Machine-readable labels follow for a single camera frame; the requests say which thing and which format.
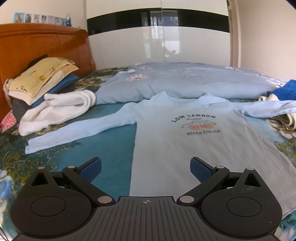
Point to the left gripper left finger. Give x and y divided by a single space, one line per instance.
81 178

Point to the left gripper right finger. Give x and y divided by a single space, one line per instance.
208 176

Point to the light blue printed shirt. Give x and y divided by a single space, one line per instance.
171 131

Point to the teal floral bed blanket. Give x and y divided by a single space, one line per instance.
114 147

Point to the white towel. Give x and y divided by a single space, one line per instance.
56 109

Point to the pink checked cloth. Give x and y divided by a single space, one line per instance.
8 122

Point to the blue and white sweater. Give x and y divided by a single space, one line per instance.
284 123

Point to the blue folded cloth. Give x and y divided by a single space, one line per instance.
66 85

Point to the yellow patterned pillow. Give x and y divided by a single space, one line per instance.
39 79

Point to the light blue floral quilt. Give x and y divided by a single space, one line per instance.
184 80

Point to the orange wooden headboard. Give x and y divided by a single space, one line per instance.
22 43

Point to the white glossy wardrobe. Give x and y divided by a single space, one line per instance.
122 33

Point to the row of photo cards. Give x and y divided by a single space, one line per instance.
19 17

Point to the wooden door frame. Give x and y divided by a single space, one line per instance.
235 33

